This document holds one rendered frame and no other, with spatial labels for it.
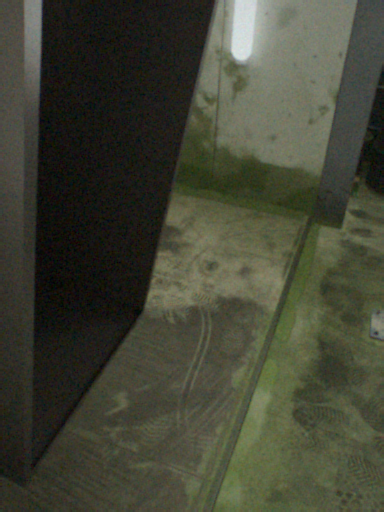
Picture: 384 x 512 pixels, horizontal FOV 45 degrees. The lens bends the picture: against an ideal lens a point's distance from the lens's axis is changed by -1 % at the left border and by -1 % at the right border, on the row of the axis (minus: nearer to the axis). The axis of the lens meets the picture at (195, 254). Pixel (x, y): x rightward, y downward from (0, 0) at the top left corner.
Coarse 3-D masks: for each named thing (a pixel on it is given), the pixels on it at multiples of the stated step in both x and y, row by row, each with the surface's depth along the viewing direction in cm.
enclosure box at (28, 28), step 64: (0, 0) 41; (64, 0) 101; (128, 0) 96; (192, 0) 92; (0, 64) 45; (64, 64) 110; (128, 64) 104; (192, 64) 99; (0, 128) 49; (64, 128) 119; (128, 128) 113; (0, 192) 54; (64, 192) 131; (128, 192) 123; (0, 256) 60; (64, 256) 145; (128, 256) 135; (0, 320) 68; (64, 320) 137; (128, 320) 142; (0, 384) 79; (64, 384) 121; (0, 448) 93
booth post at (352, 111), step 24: (360, 0) 218; (360, 24) 223; (360, 48) 228; (360, 72) 233; (360, 96) 239; (336, 120) 250; (360, 120) 245; (336, 144) 257; (360, 144) 252; (336, 168) 264; (336, 192) 271; (336, 216) 279
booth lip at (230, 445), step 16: (304, 240) 264; (288, 288) 228; (272, 320) 208; (272, 336) 202; (256, 368) 185; (256, 384) 180; (240, 416) 166; (224, 448) 155; (224, 464) 151; (208, 496) 142
